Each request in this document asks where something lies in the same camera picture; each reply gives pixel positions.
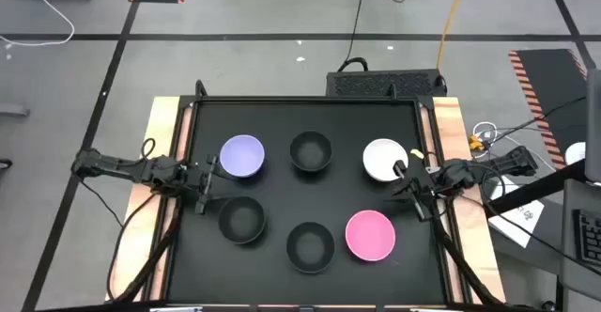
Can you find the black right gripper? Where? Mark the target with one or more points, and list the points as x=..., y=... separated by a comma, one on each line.
x=432, y=182

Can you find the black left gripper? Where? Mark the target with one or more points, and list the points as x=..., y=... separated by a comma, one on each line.
x=192, y=176

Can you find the purple bowl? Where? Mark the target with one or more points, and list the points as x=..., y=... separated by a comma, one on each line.
x=241, y=156

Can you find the black bowl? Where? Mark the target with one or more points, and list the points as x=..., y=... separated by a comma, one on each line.
x=241, y=220
x=311, y=151
x=310, y=247

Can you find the white bowl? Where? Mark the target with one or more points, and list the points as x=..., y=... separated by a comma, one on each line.
x=380, y=157

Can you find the pink bowl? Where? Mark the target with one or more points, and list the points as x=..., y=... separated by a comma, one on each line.
x=370, y=235

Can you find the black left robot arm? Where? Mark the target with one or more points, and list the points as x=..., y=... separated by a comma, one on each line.
x=112, y=166

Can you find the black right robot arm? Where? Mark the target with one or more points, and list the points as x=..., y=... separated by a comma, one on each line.
x=507, y=162

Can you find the yellow tape tag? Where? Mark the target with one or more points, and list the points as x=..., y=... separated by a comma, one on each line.
x=417, y=153

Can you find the light wooden side board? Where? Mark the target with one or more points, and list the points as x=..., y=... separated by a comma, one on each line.
x=448, y=124
x=162, y=124

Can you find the yellow plug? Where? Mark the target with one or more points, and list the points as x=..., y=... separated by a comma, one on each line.
x=476, y=143

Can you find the black computer case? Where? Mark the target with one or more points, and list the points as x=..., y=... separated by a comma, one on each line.
x=385, y=84

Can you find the white paper sheet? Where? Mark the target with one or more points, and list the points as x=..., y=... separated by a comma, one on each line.
x=516, y=218

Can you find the black slanted beam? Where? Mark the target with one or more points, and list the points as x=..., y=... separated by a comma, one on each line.
x=535, y=190

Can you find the white round object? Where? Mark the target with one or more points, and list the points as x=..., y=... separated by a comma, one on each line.
x=575, y=153

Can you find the black keyboard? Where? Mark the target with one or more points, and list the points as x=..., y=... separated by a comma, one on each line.
x=589, y=239

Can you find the grey desk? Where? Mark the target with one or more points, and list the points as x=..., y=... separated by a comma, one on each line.
x=580, y=284

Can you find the grey metal foot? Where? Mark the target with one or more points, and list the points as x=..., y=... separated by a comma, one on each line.
x=14, y=110

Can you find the black aluminium table frame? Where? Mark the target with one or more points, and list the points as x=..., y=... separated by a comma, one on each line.
x=305, y=99

